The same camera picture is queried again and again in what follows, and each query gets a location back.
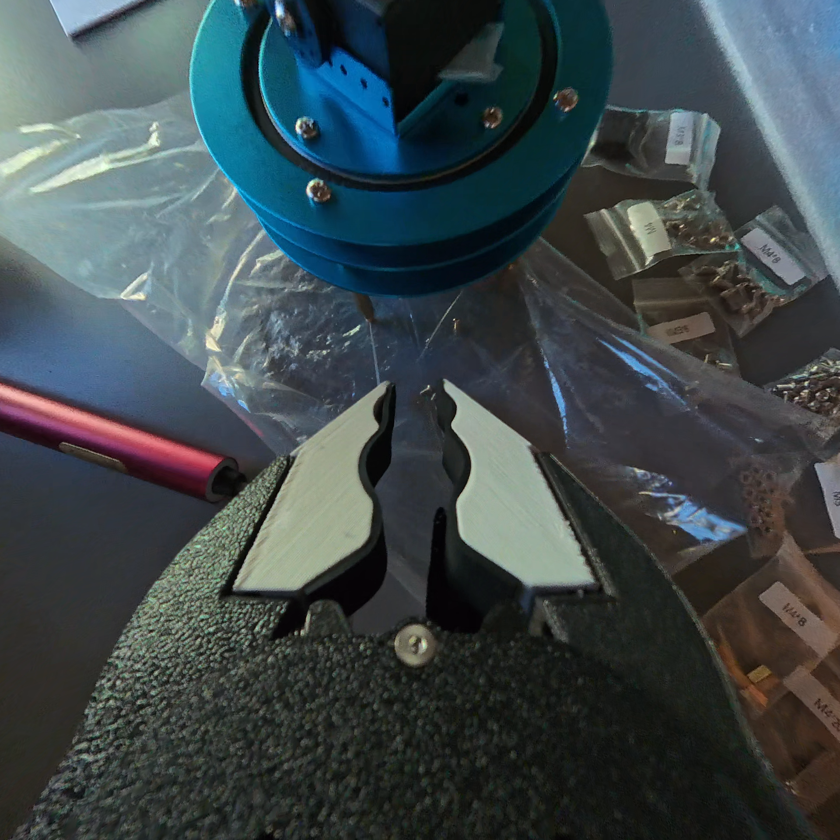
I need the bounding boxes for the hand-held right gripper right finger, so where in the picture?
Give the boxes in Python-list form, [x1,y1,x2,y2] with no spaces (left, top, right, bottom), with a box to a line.
[425,378,603,634]

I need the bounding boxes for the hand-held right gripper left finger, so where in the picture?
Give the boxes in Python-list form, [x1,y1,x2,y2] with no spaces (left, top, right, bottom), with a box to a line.
[231,382,397,618]

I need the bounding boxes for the red electric screwdriver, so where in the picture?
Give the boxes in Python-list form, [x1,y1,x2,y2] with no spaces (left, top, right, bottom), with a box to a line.
[0,381,247,503]

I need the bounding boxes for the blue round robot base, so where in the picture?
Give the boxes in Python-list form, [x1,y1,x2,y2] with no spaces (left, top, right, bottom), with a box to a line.
[189,0,614,326]

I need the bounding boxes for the grey desk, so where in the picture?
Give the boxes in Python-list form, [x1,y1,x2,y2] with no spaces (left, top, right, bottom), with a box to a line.
[0,0,840,840]

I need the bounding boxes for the pile of small screw bags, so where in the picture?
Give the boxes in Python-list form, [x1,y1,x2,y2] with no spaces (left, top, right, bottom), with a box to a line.
[583,107,840,815]

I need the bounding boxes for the large clear plastic bag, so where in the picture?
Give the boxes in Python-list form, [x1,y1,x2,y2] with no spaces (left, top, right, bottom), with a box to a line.
[0,92,821,592]

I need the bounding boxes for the flat white foam sheet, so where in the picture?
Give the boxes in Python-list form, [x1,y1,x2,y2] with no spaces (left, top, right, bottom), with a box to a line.
[699,0,840,277]

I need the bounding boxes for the printed instruction manual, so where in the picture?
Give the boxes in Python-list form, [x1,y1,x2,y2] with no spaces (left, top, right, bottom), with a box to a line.
[49,0,165,40]

